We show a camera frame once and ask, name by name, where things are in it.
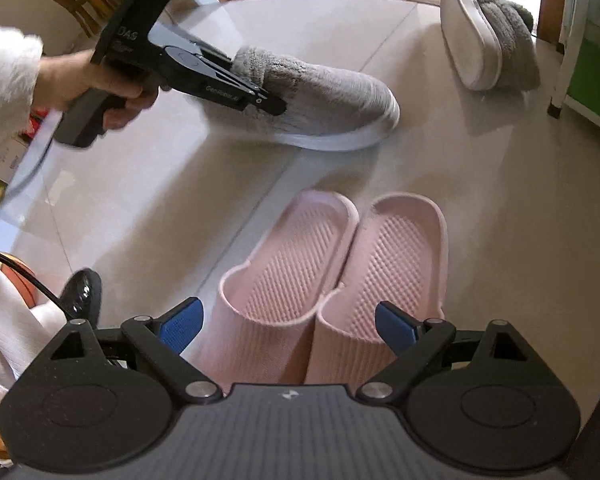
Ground person's left forearm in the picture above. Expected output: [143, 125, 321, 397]
[0, 27, 56, 149]

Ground grey cable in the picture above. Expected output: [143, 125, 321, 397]
[9, 130, 57, 197]

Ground orange basketball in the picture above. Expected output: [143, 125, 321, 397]
[0, 252, 39, 309]

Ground black cable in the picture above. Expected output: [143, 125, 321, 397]
[0, 247, 77, 322]

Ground shiny black shoe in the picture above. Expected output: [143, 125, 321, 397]
[59, 269, 104, 324]

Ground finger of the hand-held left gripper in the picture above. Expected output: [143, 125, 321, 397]
[189, 50, 287, 116]

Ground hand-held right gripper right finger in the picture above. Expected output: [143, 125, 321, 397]
[356, 301, 537, 402]

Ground white trousers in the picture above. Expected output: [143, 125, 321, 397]
[0, 260, 72, 397]

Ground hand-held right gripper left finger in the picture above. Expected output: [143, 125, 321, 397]
[49, 297, 224, 404]

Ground white shoe rack green shelves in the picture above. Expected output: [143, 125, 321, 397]
[547, 0, 600, 144]

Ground person's left hand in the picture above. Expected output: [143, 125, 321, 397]
[36, 49, 159, 132]

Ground grey fluffy slipper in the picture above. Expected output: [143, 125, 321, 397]
[439, 0, 541, 92]
[192, 46, 401, 152]

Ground pink rubber slipper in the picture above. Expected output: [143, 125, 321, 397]
[307, 191, 449, 387]
[200, 190, 360, 387]

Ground white cardboard box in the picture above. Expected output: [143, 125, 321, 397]
[0, 136, 30, 184]

